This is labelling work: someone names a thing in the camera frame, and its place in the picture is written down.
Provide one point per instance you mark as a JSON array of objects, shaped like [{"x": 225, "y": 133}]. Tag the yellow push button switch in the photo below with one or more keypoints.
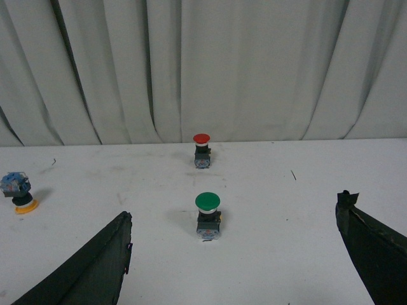
[{"x": 16, "y": 185}]

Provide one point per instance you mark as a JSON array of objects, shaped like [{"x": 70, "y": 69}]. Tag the red push button switch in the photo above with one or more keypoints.
[{"x": 202, "y": 150}]

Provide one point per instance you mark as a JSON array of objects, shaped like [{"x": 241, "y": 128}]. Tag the green push button switch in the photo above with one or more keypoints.
[{"x": 209, "y": 217}]

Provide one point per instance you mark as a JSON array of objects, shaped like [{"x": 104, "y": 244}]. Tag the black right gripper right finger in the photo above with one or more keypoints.
[{"x": 377, "y": 252}]

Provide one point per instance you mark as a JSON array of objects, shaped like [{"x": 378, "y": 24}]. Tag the white pleated curtain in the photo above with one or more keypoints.
[{"x": 132, "y": 72}]

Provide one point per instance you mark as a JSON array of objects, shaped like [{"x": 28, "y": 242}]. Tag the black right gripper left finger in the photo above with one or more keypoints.
[{"x": 92, "y": 275}]

